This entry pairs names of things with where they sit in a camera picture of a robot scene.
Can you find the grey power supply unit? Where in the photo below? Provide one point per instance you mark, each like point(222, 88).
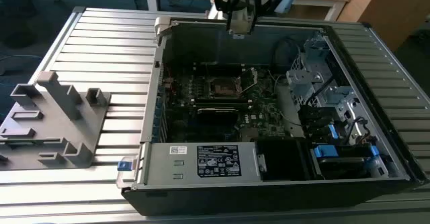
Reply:
point(161, 168)

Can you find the black PC case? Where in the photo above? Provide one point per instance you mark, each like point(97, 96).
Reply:
point(269, 201)

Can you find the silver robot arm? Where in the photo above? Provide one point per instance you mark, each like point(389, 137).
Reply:
point(285, 5)

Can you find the grey parts rack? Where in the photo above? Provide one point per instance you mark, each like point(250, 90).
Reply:
point(57, 133)

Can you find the blue case latch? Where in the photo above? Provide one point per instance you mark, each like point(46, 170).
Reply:
point(125, 165)

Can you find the metal drive cage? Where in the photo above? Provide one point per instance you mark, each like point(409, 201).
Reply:
point(303, 79)

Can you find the CPU socket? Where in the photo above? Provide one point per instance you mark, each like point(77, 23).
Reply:
point(224, 88)

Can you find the wooden cabinet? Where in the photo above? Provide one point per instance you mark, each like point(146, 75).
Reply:
point(387, 7)

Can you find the silver CPU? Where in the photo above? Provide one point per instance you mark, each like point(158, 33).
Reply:
point(242, 24)

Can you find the blue disk carrier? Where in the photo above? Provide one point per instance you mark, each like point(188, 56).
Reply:
point(324, 150)
point(375, 153)
point(332, 131)

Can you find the green motherboard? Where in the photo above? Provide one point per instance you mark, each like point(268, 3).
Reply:
point(265, 108)

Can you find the black graphics card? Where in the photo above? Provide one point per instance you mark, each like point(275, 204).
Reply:
point(218, 117)

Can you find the black hard disk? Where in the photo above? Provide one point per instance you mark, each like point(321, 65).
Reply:
point(340, 166)

